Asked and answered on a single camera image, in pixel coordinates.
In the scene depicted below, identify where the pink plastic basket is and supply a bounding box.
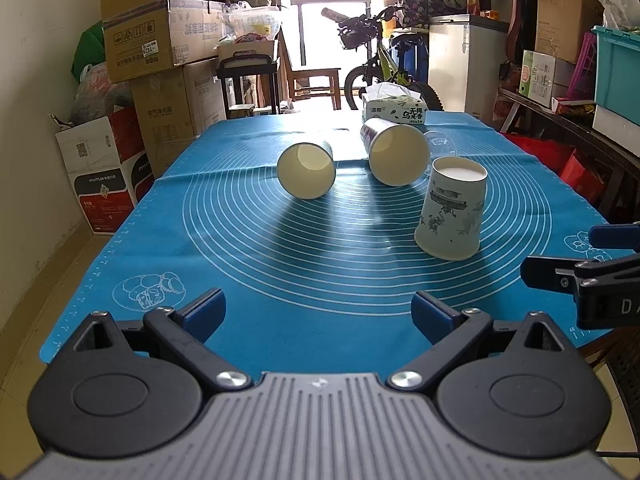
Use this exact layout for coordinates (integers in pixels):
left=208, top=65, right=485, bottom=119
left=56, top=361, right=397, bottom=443
left=566, top=32, right=597, bottom=99

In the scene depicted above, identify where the red gift bag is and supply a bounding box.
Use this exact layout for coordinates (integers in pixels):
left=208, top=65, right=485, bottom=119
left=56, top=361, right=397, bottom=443
left=504, top=133, right=604, bottom=204

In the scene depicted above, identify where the orange drink bottle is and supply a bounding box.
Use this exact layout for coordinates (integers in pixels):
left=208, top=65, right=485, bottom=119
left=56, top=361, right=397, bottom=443
left=466, top=0, right=480, bottom=16

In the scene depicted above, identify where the white chest freezer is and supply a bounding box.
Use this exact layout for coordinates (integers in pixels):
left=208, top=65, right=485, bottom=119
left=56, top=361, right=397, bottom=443
left=428, top=14, right=508, bottom=127

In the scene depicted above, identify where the teal plastic crate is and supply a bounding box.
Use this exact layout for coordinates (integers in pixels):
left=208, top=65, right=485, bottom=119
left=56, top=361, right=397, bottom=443
left=593, top=26, right=640, bottom=125

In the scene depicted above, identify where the purple paper cup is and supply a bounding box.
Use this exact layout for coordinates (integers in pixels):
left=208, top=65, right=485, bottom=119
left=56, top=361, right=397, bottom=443
left=360, top=118, right=431, bottom=186

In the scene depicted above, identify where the wooden chair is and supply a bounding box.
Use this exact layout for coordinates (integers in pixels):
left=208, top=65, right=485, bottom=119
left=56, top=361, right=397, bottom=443
left=278, top=29, right=342, bottom=110

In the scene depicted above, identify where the white ink-painting paper cup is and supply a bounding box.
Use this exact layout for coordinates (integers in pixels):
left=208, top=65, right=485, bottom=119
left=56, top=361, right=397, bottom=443
left=414, top=156, right=488, bottom=261

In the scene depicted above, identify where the tissue box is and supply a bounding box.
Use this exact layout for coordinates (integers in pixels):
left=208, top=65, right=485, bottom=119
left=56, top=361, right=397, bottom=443
left=361, top=81, right=427, bottom=126

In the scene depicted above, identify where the large top cardboard box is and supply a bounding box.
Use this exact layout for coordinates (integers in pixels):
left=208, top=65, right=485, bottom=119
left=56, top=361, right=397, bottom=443
left=100, top=0, right=227, bottom=82

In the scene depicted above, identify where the green bicycle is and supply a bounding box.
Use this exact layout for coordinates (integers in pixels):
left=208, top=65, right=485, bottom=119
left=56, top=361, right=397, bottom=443
left=321, top=4, right=444, bottom=110

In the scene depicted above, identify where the green and white small box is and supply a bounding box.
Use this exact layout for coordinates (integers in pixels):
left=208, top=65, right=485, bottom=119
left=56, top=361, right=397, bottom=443
left=518, top=50, right=556, bottom=107

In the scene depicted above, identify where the brown cardboard box right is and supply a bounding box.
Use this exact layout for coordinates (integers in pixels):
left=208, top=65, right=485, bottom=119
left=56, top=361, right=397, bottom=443
left=535, top=0, right=602, bottom=64

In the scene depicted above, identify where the blue and white paper cup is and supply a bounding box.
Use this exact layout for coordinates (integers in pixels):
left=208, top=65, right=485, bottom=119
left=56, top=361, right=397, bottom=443
left=277, top=141, right=336, bottom=200

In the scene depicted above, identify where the lower stacked cardboard box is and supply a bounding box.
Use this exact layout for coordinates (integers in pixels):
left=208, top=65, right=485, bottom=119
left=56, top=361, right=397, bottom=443
left=130, top=58, right=226, bottom=178

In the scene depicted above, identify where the clear plastic cup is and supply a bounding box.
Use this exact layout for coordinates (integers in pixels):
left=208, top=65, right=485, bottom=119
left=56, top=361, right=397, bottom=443
left=424, top=130, right=457, bottom=160

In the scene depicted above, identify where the blue plastic barrel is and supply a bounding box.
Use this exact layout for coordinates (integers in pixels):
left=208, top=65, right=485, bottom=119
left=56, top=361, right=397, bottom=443
left=392, top=32, right=428, bottom=84

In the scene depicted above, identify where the blue silicone baking mat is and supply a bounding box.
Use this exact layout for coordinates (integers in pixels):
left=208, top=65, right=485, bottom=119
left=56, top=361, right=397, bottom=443
left=40, top=112, right=613, bottom=375

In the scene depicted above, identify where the red and white appliance box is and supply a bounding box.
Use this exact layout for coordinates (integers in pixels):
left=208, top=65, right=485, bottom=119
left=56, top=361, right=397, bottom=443
left=55, top=107, right=154, bottom=234

